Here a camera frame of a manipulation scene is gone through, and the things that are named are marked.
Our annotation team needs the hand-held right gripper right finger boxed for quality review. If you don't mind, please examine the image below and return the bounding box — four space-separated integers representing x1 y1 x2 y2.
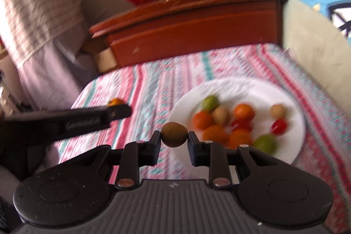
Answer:
187 131 286 188

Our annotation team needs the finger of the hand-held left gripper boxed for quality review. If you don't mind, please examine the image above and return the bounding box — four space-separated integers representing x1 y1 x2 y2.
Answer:
106 104 133 125

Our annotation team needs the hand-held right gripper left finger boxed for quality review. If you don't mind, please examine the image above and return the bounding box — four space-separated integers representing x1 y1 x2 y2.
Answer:
79 130 162 191

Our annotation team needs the brown kiwi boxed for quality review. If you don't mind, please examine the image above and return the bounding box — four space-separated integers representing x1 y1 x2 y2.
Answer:
161 122 188 147
269 104 286 119
212 107 230 125

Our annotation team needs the green lime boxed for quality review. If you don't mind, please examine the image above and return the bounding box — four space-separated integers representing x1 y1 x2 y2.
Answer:
201 95 220 111
253 134 277 155

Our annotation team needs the red tomato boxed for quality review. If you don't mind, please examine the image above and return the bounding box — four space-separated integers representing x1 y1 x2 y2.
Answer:
231 119 253 132
271 118 288 135

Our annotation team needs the white plate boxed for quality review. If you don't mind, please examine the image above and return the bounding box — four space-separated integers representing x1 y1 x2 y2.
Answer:
168 77 306 166

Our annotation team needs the patterned pink blanket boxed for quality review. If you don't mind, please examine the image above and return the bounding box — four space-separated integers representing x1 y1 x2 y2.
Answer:
47 43 351 234

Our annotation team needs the cardboard box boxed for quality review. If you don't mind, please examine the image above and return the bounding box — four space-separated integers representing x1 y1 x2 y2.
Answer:
95 48 118 73

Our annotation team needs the lavender cloth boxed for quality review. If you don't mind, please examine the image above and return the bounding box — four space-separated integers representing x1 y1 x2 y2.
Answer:
16 31 99 111

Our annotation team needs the wooden nightstand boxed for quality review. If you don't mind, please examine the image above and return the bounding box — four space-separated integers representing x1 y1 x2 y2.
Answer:
89 0 288 68

